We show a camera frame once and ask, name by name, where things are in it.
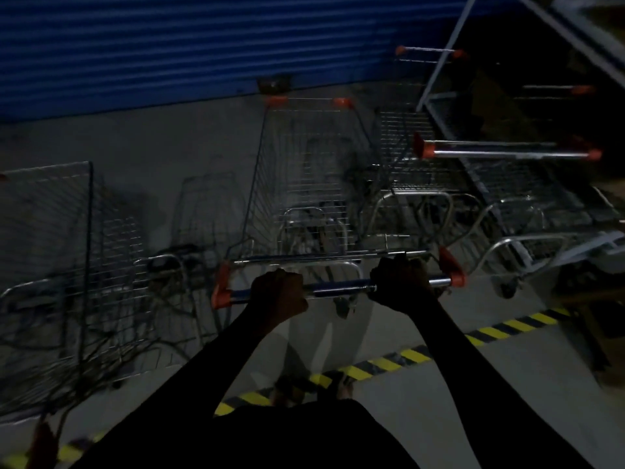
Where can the person's right forearm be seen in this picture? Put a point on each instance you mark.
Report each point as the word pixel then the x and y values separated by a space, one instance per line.
pixel 498 395

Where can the person's dark clothing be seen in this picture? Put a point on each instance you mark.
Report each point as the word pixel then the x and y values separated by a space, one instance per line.
pixel 317 439

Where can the person's left hand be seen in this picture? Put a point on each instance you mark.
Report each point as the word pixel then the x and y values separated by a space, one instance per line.
pixel 278 297

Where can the person's foot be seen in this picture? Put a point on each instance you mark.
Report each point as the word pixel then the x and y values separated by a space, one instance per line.
pixel 337 385
pixel 288 391

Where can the white metal rack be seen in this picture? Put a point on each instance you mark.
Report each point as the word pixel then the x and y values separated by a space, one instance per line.
pixel 447 48

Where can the blue roller shutter door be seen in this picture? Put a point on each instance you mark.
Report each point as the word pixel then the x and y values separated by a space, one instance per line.
pixel 195 48

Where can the person's left forearm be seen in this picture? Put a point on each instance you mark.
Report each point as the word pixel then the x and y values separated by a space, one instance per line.
pixel 185 400

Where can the shutter floor lock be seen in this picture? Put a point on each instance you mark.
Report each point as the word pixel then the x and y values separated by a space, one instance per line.
pixel 275 84

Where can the person's right hand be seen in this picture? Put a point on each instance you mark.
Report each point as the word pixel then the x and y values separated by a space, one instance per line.
pixel 403 285

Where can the person's right foot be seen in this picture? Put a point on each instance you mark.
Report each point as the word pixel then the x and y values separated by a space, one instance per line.
pixel 337 385

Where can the person's left foot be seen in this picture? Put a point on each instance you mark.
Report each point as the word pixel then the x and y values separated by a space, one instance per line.
pixel 288 391

